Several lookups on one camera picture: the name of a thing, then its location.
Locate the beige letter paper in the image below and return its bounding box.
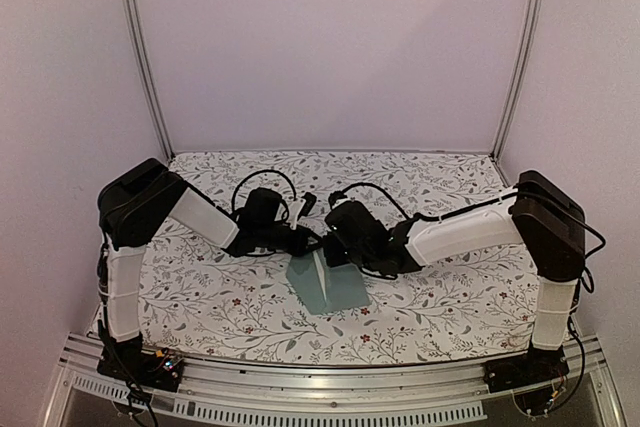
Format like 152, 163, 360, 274
313, 251, 328, 301

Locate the teal envelope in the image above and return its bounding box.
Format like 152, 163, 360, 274
286, 252, 370, 315

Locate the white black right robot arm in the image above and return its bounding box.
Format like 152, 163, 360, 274
325, 170, 606, 351

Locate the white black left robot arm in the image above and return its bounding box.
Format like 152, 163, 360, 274
97, 158, 322, 345

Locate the floral patterned table mat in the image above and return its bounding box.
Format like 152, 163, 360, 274
133, 152, 540, 366

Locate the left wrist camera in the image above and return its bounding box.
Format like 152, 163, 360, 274
288, 192, 317, 230

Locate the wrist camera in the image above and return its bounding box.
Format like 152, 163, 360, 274
288, 192, 317, 230
328, 191, 350, 210

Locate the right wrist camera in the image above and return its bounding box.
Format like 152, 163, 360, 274
328, 191, 350, 210

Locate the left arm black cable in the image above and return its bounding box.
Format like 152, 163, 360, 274
232, 169, 300, 213

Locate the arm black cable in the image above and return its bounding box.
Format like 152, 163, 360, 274
344, 182, 441, 223
232, 169, 300, 213

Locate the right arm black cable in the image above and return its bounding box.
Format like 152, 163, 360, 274
344, 182, 441, 223

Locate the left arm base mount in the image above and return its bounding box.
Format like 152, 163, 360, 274
97, 342, 184, 392

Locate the aluminium front rail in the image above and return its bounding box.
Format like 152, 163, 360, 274
44, 351, 621, 427

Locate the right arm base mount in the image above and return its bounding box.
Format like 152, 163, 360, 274
483, 347, 569, 393

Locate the left aluminium frame post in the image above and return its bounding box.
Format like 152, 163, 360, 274
122, 0, 175, 160

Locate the aluminium frame post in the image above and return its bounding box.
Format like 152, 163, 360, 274
122, 0, 175, 160
491, 0, 543, 163

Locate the right aluminium frame post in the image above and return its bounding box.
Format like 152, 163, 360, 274
491, 0, 543, 163

